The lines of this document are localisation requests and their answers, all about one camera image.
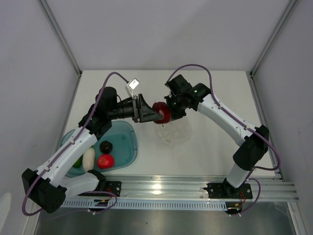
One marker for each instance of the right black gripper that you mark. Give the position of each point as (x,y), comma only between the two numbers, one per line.
(174,115)

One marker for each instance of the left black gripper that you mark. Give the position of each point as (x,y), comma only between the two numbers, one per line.
(142,112)

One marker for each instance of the dark red apple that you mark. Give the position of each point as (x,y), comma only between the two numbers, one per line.
(163,109)

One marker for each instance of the clear zip top bag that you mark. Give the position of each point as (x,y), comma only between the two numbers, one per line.
(174,133)

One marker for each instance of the bright red tomato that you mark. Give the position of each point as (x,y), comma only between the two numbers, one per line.
(105,161)

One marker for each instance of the white radish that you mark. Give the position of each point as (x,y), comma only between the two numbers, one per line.
(88,159)

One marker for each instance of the green orange mango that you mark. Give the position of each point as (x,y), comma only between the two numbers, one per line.
(78,163)

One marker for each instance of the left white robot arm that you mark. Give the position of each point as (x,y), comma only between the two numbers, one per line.
(43,185)

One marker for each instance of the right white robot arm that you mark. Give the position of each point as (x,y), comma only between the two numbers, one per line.
(250,139)

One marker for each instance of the teal plastic tray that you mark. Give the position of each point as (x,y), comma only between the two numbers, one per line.
(124,152)

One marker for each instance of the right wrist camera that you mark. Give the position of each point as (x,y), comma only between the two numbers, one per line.
(178,86)

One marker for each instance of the aluminium mounting rail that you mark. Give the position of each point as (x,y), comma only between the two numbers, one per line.
(180,188)

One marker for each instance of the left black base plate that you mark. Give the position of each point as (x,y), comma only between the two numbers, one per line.
(111,186)

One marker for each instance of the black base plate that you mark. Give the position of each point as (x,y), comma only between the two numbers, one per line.
(225,191)
(111,186)

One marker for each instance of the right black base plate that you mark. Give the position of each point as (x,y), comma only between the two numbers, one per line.
(225,191)

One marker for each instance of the white slotted cable duct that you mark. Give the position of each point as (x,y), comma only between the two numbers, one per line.
(202,205)

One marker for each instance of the right aluminium frame post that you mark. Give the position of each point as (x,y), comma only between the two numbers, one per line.
(277,30)

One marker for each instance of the aluminium frame post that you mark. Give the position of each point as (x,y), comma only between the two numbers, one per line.
(59,35)
(277,30)

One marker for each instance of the left aluminium frame post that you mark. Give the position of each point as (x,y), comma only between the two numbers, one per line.
(59,35)

